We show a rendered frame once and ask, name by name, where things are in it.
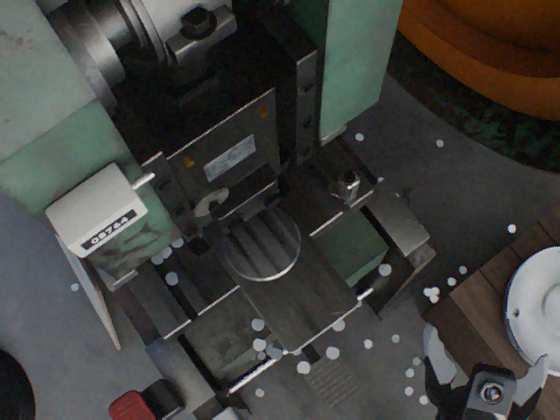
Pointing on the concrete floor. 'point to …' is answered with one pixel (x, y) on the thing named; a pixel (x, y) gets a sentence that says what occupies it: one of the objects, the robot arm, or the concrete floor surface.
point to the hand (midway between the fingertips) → (489, 333)
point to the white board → (90, 289)
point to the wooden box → (441, 311)
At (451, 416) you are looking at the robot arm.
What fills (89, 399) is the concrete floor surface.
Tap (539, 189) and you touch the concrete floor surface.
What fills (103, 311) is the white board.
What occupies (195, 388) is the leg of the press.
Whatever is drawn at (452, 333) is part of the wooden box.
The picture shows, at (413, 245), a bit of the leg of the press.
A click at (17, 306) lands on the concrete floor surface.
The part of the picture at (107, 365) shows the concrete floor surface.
